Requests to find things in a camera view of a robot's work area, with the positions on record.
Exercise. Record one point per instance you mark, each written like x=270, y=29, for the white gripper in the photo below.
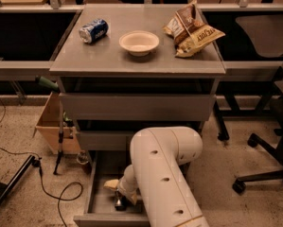
x=124, y=185

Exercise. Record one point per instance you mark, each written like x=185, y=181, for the redbull can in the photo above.
x=120, y=202

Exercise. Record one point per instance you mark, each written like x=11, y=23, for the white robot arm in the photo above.
x=154, y=175

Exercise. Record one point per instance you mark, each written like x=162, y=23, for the grey bottom drawer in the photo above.
x=99, y=210

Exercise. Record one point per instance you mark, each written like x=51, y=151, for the grey drawer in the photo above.
x=103, y=140
x=138, y=107
x=99, y=210

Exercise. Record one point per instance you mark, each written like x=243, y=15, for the grey middle drawer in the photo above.
x=103, y=140

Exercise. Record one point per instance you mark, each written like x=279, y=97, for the grey top drawer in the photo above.
x=138, y=107

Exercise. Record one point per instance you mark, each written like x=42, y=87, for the grey drawer cabinet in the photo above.
x=106, y=68

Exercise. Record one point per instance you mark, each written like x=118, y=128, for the blue pepsi can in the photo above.
x=93, y=31

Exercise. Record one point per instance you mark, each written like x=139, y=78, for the glass jar on floor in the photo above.
x=83, y=161

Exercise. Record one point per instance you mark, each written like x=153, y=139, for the wooden box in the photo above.
x=49, y=125

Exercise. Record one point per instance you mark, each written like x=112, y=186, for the black stand leg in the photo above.
x=5, y=188

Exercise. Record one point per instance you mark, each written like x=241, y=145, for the white paper bowl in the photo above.
x=139, y=43

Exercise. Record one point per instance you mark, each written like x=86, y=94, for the brown chip bag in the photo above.
x=190, y=35

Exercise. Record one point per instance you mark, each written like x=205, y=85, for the green handled tool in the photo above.
x=53, y=86

